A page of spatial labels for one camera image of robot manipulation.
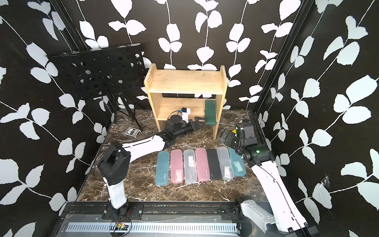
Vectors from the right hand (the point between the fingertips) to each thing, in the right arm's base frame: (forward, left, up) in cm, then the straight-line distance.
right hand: (226, 134), depth 73 cm
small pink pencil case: (-6, +27, -26) cm, 38 cm away
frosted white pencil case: (-9, -3, -25) cm, 27 cm away
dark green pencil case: (+19, +7, -4) cm, 20 cm away
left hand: (+10, +10, 0) cm, 14 cm away
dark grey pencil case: (-5, +4, -27) cm, 27 cm away
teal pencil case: (-8, +36, -26) cm, 45 cm away
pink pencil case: (-5, +11, -27) cm, 29 cm away
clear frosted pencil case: (-6, +19, -27) cm, 33 cm away
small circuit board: (-37, +52, -26) cm, 69 cm away
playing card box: (+18, +62, -24) cm, 68 cm away
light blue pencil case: (-4, -11, -26) cm, 29 cm away
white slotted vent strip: (-37, +35, -27) cm, 58 cm away
